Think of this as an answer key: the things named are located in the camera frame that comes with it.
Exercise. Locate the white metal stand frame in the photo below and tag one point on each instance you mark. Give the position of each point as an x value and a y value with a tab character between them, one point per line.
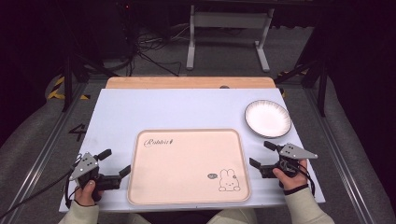
229	19

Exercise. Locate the beige tray with rabbit print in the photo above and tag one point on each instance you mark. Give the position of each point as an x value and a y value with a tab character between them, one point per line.
186	168

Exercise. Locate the person's right hand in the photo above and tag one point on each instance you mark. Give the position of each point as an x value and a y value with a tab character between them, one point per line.
294	182

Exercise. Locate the black wristband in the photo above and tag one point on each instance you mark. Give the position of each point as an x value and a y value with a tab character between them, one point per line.
295	189

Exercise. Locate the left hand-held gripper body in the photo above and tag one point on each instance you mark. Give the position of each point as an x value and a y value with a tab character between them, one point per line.
83	166

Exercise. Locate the dark equipment box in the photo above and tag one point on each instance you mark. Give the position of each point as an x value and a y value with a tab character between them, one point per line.
120	28

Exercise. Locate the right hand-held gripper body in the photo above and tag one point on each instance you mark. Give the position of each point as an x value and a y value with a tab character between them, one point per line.
295	151

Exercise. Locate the person's left hand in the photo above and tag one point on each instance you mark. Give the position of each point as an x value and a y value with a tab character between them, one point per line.
85	196

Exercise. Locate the white plate with dark rim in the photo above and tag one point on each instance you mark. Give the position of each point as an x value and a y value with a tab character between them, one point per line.
267	118

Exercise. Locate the black tripod stand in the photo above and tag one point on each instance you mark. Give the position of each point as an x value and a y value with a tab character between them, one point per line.
67	84
322	87

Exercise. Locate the aluminium rail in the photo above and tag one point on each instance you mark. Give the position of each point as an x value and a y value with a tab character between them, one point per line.
339	158
37	161

